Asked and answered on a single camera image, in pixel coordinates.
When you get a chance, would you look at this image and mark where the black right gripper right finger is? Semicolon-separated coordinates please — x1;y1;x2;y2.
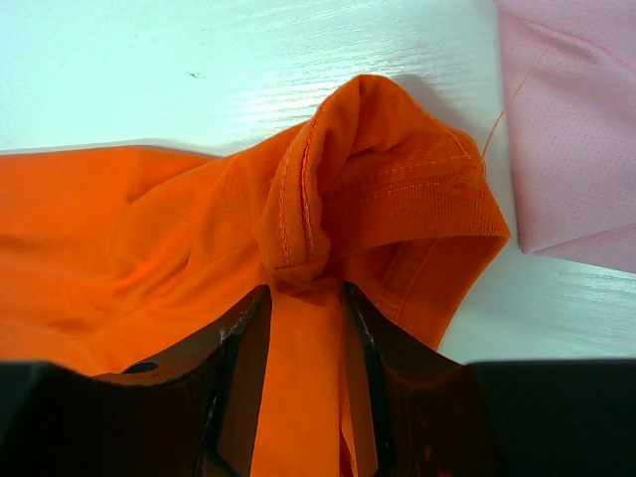
343;283;635;476

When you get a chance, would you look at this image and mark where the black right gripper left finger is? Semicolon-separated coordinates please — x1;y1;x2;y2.
1;285;271;476

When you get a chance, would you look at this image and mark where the orange t-shirt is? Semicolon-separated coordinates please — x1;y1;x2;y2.
1;76;510;476

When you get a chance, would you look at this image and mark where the pink t-shirt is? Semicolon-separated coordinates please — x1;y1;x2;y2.
497;1;635;271

